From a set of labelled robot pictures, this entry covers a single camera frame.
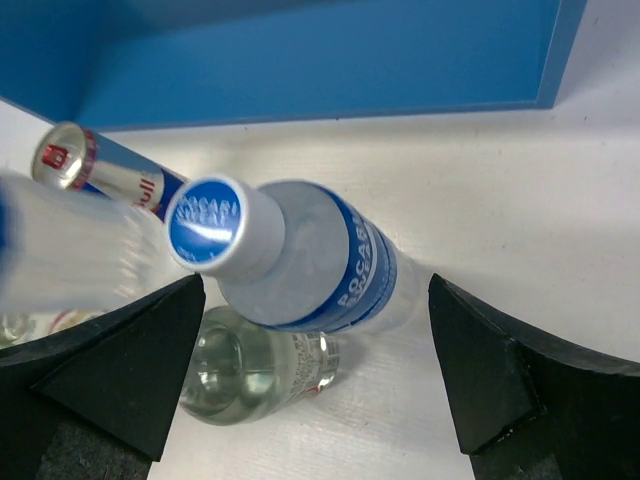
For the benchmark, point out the Red Bull can rear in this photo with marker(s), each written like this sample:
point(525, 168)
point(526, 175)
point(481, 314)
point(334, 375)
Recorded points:
point(75, 158)

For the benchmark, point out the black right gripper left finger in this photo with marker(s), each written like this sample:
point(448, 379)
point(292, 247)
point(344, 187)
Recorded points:
point(96, 401)

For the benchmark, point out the blue and yellow shelf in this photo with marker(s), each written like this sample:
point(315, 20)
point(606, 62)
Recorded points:
point(120, 65)

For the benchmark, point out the Pocari Sweat bottle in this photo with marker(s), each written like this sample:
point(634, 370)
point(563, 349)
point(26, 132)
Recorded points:
point(73, 250)
point(294, 256)

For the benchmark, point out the clear glass bottle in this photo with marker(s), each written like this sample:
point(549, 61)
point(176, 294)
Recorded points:
point(17, 329)
point(240, 372)

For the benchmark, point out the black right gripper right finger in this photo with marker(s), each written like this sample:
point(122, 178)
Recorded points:
point(527, 404)

